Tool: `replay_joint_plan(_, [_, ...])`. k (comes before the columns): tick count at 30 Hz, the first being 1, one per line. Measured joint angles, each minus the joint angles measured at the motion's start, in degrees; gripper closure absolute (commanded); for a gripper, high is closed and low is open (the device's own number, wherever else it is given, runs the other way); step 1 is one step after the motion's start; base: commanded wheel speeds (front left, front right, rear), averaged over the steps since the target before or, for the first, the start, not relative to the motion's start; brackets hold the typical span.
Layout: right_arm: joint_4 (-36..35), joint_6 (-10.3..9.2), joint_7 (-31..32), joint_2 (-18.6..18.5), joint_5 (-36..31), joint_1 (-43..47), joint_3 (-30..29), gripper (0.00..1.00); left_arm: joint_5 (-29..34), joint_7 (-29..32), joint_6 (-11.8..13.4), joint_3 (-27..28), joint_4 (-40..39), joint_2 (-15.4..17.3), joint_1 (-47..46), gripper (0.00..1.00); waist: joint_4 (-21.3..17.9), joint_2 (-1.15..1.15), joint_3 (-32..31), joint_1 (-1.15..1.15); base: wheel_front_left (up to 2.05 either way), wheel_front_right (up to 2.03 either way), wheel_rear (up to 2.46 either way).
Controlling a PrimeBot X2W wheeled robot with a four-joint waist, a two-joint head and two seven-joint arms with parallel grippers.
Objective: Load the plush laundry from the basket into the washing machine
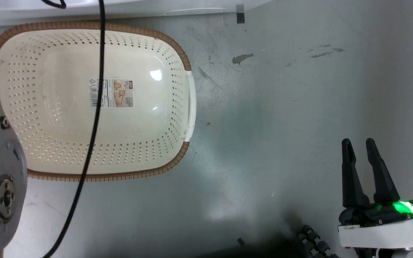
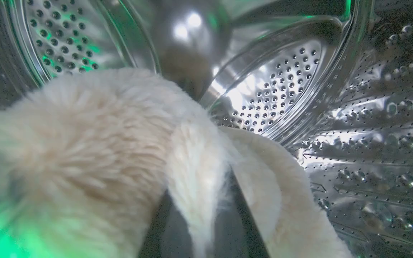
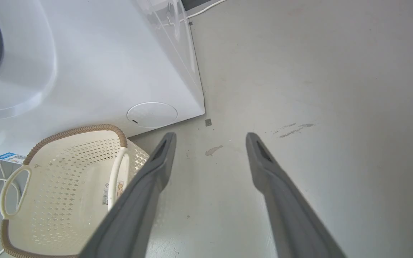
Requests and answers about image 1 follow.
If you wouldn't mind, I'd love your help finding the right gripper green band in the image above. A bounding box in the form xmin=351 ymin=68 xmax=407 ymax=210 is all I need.
xmin=337 ymin=138 xmax=413 ymax=258

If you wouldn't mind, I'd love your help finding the cream perforated laundry basket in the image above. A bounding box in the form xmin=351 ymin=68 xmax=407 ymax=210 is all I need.
xmin=0 ymin=21 xmax=197 ymax=182

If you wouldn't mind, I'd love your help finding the paper label sticker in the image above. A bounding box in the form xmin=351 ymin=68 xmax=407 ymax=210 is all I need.
xmin=90 ymin=78 xmax=134 ymax=107

